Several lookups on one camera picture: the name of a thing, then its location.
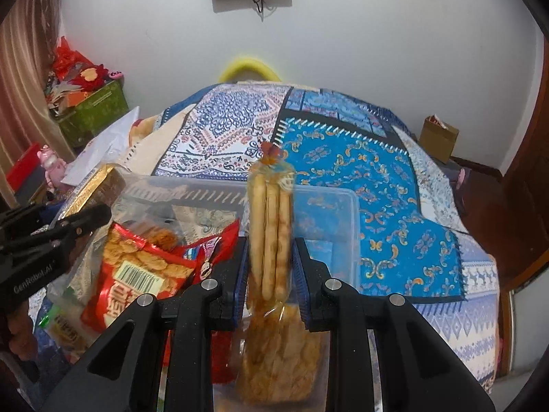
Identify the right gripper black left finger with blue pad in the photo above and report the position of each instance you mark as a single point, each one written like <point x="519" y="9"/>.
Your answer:
<point x="159" y="347"/>

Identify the green storage box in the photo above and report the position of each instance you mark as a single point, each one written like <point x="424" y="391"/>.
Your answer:
<point x="83" y="122"/>

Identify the blue patchwork bed quilt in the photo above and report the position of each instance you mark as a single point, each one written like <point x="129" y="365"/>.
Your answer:
<point x="411" y="237"/>

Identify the red biscuit snack bag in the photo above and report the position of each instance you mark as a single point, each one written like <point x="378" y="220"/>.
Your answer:
<point x="156" y="264"/>

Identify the striped brown curtain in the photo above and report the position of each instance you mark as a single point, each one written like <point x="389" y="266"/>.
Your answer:
<point x="29" y="37"/>

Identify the clear bag of breadsticks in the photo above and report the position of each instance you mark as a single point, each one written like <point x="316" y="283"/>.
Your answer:
<point x="280" y="358"/>

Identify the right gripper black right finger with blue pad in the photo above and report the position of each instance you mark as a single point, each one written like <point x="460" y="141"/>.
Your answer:
<point x="417" y="369"/>

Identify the yellow foam tube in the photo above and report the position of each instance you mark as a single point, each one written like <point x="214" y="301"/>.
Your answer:
<point x="245" y="66"/>

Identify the gold foil snack package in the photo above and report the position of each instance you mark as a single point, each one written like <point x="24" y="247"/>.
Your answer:
<point x="102" y="185"/>

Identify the pink toy figure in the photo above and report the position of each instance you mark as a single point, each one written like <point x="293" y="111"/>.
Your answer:
<point x="54" y="167"/>

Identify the white plastic bag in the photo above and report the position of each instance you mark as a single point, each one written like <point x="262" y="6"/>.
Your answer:
<point x="104" y="148"/>

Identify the clear plastic storage bin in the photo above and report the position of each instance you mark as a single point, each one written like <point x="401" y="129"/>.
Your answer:
<point x="325" y="218"/>

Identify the cardboard box on floor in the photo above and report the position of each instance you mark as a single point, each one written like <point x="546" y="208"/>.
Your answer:
<point x="438" y="138"/>

